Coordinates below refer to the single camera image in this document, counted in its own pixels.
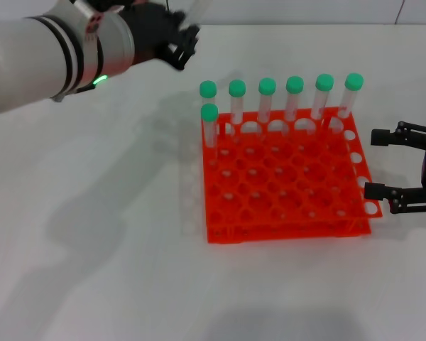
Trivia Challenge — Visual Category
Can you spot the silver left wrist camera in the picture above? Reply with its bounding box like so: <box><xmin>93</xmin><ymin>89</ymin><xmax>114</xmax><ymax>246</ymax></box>
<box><xmin>70</xmin><ymin>0</ymin><xmax>106</xmax><ymax>36</ymax></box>

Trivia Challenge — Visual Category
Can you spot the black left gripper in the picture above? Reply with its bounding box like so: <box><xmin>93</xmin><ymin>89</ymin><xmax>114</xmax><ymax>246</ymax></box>
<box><xmin>120</xmin><ymin>4</ymin><xmax>202</xmax><ymax>71</ymax></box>

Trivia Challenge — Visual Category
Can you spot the orange plastic test tube rack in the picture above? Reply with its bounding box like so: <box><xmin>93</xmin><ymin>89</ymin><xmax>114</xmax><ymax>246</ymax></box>
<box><xmin>200</xmin><ymin>109</ymin><xmax>383</xmax><ymax>245</ymax></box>

